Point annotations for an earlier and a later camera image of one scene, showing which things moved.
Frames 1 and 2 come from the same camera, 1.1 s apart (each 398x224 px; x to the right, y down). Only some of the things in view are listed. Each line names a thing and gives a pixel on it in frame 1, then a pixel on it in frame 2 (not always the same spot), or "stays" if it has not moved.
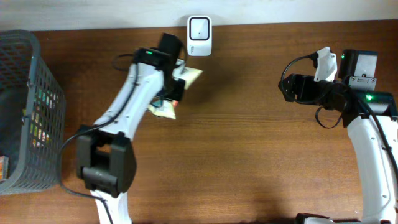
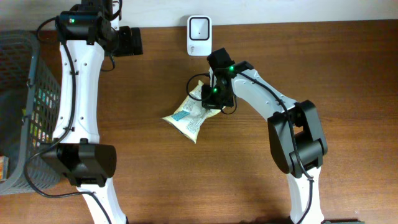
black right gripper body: x=307 y=90 → x=214 y=99
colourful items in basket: x=44 y=104 stays
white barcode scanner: x=199 y=35 stays
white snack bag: x=165 y=107 → x=188 y=117
